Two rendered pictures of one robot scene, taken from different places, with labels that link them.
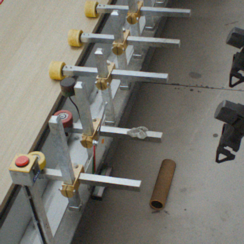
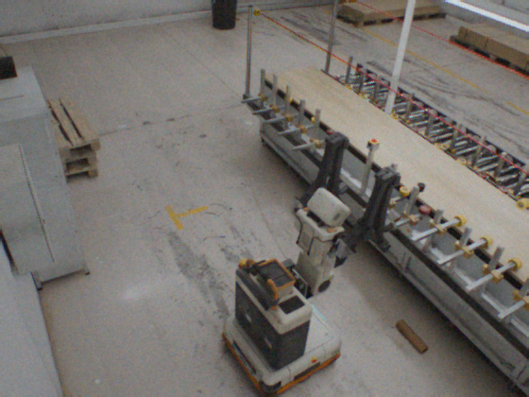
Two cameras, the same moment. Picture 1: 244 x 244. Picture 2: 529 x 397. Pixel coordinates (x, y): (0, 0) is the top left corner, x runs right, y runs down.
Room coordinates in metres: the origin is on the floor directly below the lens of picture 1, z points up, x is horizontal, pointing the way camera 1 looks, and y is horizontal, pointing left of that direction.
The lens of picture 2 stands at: (2.62, -2.68, 3.03)
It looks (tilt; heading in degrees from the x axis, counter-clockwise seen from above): 38 degrees down; 127
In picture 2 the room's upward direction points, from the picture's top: 4 degrees clockwise
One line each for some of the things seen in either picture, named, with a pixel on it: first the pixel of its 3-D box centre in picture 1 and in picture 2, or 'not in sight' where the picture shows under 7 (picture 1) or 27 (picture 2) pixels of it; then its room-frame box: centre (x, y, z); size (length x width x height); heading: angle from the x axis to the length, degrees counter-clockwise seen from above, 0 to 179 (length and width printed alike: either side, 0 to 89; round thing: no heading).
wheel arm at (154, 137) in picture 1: (110, 132); (403, 222); (1.85, 0.06, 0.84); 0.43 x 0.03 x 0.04; 69
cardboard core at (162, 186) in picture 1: (163, 183); (412, 336); (2.26, -0.17, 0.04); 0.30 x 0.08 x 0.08; 159
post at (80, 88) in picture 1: (88, 129); (408, 212); (1.84, 0.14, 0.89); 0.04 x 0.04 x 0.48; 69
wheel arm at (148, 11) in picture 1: (139, 10); (492, 275); (2.57, -0.16, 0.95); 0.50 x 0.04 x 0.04; 69
